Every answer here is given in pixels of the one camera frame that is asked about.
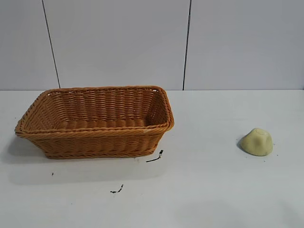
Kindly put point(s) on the brown woven wicker basket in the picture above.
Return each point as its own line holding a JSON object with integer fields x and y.
{"x": 99, "y": 140}

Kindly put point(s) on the pale yellow egg yolk pastry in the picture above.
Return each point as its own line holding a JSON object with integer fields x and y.
{"x": 256, "y": 143}

